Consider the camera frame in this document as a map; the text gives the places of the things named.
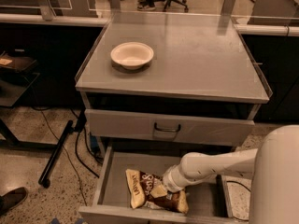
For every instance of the person's legs and shoes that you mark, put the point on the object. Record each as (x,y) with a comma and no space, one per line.
(146,5)

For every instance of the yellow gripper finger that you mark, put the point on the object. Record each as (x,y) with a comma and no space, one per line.
(159,191)

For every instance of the white paper bowl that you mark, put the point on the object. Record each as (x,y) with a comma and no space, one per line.
(132,55)

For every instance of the open grey middle drawer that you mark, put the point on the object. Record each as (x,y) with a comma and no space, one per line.
(111,204)

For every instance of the brown chip bag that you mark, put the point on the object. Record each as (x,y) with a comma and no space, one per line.
(140,185)

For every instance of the black side table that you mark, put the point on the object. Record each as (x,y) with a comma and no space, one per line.
(16,77)

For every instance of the grey drawer cabinet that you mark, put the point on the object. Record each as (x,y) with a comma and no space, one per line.
(200,68)

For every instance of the grey top drawer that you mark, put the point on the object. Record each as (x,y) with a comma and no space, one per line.
(195,130)

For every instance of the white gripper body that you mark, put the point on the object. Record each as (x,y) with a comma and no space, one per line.
(170,181)

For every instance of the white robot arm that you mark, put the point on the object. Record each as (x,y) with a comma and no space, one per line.
(272,168)

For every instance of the dark shoe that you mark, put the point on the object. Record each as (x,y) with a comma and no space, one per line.
(12,199)

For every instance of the black stand leg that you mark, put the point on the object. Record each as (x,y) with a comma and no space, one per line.
(44,179)

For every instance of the black drawer handle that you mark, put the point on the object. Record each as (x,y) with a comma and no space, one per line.
(167,130)

